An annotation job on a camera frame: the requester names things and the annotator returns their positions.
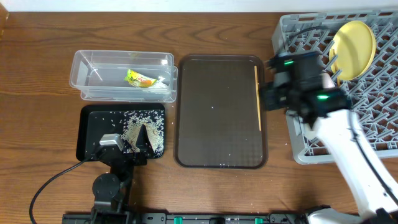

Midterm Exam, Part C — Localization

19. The pile of rice leftovers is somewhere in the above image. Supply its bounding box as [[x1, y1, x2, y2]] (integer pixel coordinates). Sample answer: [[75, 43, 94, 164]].
[[93, 109, 165, 156]]

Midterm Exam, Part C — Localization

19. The wooden chopstick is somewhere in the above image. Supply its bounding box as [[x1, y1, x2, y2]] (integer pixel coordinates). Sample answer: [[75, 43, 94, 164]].
[[329, 49, 340, 87], [254, 65, 261, 131]]

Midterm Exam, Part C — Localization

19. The white tissue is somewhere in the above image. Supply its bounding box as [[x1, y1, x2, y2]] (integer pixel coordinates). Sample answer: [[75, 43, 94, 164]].
[[152, 80, 169, 89]]

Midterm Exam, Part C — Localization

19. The green yellow snack wrapper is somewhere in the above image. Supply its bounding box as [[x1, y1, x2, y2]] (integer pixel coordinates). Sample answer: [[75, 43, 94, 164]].
[[124, 69, 157, 88]]

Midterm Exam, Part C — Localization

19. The yellow plastic plate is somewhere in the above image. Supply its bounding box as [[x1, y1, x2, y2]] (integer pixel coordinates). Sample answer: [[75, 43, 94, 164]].
[[329, 21, 376, 80]]

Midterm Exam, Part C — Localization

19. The white pink bowl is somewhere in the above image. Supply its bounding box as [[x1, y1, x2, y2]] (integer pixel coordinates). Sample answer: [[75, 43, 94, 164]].
[[322, 73, 335, 89]]

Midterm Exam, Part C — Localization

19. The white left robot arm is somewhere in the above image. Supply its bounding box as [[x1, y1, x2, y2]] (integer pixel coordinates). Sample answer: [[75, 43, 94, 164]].
[[89, 125, 154, 223]]

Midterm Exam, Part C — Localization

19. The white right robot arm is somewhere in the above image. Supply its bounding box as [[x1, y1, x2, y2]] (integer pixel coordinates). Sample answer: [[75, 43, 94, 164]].
[[259, 82, 397, 223]]

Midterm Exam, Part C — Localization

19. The black waste tray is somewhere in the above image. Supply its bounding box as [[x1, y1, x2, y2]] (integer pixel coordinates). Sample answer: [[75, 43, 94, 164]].
[[76, 103, 165, 161]]

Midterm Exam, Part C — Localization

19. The grey dishwasher rack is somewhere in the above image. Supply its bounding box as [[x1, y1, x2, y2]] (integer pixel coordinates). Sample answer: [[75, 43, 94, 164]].
[[272, 10, 397, 159]]

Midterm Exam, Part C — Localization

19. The dark brown serving tray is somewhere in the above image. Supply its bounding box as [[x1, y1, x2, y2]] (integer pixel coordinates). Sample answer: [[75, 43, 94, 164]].
[[174, 55, 268, 169]]

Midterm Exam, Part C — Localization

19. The clear plastic bin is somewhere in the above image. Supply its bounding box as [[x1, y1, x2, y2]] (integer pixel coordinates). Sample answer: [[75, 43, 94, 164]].
[[69, 50, 178, 103]]

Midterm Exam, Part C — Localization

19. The black rail at table edge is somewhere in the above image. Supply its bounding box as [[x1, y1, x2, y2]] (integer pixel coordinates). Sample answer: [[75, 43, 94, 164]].
[[61, 205, 361, 224]]

